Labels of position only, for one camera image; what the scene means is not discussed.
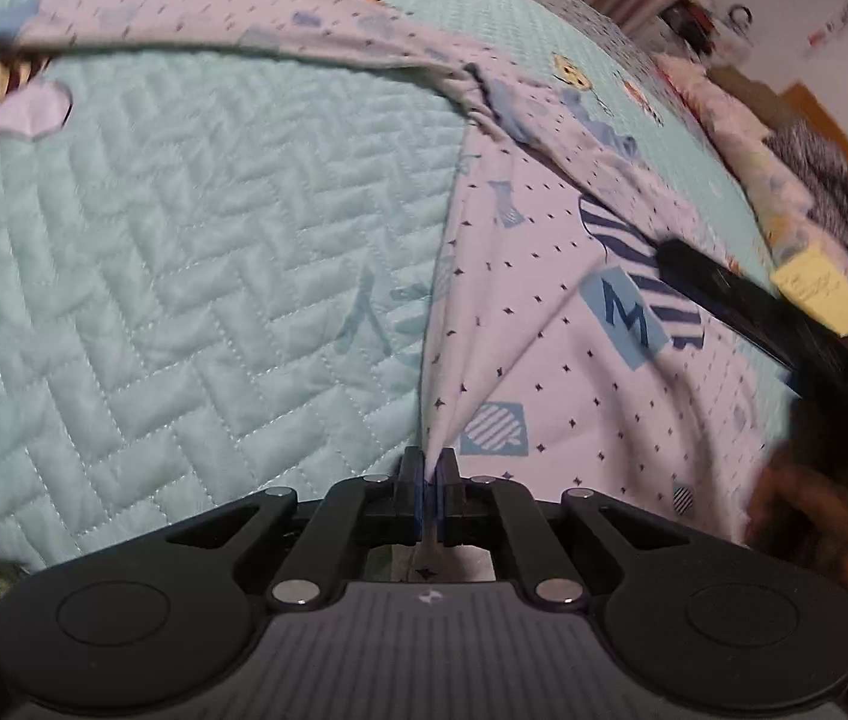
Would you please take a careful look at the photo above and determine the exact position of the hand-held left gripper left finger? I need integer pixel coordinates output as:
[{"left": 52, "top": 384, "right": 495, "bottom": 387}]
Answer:
[{"left": 169, "top": 448, "right": 425, "bottom": 608}]

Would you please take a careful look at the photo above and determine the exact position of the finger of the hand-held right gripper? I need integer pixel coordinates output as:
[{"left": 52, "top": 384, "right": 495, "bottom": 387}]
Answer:
[{"left": 656, "top": 240, "right": 848, "bottom": 421}]

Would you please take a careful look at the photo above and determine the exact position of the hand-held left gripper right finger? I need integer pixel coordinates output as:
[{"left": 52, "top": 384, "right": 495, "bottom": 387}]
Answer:
[{"left": 431, "top": 448, "right": 684, "bottom": 608}]

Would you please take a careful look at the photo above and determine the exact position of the white patterned long-sleeve shirt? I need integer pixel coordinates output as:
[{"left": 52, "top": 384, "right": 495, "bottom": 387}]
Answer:
[{"left": 0, "top": 0, "right": 848, "bottom": 550}]

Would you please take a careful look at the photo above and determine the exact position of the person's right hand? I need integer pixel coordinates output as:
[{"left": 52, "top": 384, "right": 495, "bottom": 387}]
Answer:
[{"left": 746, "top": 441, "right": 848, "bottom": 640}]

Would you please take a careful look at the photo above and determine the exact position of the yellow paper note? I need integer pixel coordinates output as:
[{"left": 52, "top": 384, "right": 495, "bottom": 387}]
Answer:
[{"left": 771, "top": 250, "right": 848, "bottom": 336}]

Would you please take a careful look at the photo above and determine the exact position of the grey knit cloth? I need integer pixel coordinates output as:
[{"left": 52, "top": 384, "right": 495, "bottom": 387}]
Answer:
[{"left": 763, "top": 118, "right": 848, "bottom": 280}]

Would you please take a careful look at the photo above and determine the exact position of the floral pillow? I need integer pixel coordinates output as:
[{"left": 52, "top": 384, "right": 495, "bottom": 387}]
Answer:
[{"left": 655, "top": 51, "right": 848, "bottom": 325}]

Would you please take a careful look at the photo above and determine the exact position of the brown cloth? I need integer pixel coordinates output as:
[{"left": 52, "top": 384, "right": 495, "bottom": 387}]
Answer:
[{"left": 707, "top": 62, "right": 794, "bottom": 119}]

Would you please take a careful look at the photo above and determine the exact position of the mint bee print quilt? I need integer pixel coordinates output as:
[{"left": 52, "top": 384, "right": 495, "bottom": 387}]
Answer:
[{"left": 0, "top": 0, "right": 848, "bottom": 582}]

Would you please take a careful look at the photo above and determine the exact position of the purple floral bedsheet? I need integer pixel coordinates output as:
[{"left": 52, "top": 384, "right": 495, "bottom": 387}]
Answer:
[{"left": 424, "top": 0, "right": 666, "bottom": 92}]

